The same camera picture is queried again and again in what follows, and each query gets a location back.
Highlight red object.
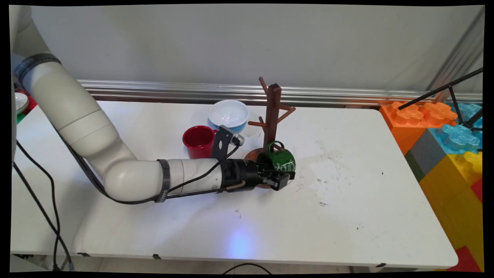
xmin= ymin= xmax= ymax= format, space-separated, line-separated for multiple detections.
xmin=23 ymin=90 xmax=38 ymax=114

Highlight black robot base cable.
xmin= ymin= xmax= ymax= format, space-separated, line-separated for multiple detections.
xmin=12 ymin=161 xmax=74 ymax=271
xmin=15 ymin=140 xmax=61 ymax=271

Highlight white bowl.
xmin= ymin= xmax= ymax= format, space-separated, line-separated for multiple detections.
xmin=14 ymin=92 xmax=30 ymax=115

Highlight dark green foam block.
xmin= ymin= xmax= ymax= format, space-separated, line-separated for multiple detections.
xmin=404 ymin=151 xmax=426 ymax=183

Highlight green ceramic mug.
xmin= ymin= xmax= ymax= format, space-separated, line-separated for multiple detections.
xmin=256 ymin=141 xmax=297 ymax=175

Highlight aluminium wall rail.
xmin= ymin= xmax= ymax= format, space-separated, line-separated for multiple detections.
xmin=77 ymin=80 xmax=484 ymax=108

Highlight black tripod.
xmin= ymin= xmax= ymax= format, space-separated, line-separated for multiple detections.
xmin=398 ymin=67 xmax=484 ymax=132

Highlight yellow foam block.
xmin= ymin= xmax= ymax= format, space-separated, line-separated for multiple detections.
xmin=419 ymin=150 xmax=484 ymax=211
xmin=434 ymin=187 xmax=484 ymax=271

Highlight light blue bowl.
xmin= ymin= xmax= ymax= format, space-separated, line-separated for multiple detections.
xmin=208 ymin=100 xmax=250 ymax=134

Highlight orange foam block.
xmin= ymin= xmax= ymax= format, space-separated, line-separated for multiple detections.
xmin=379 ymin=101 xmax=458 ymax=156

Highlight black printed arm strap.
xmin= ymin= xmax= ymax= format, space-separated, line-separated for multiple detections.
xmin=156 ymin=159 xmax=171 ymax=203

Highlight black floor cable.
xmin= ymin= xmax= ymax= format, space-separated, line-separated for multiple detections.
xmin=222 ymin=263 xmax=273 ymax=275

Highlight red ceramic mug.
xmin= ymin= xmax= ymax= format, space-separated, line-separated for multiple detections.
xmin=182 ymin=125 xmax=218 ymax=160

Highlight large red foam block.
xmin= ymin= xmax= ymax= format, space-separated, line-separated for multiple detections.
xmin=470 ymin=178 xmax=484 ymax=203

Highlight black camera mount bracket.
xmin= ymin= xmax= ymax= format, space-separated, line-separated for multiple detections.
xmin=211 ymin=125 xmax=234 ymax=161

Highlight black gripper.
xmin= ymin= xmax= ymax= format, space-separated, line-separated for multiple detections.
xmin=221 ymin=158 xmax=296 ymax=192

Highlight brown wooden mug tree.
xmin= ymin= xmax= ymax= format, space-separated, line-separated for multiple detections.
xmin=244 ymin=76 xmax=297 ymax=189

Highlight black camera cable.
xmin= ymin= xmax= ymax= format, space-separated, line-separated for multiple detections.
xmin=54 ymin=125 xmax=242 ymax=205

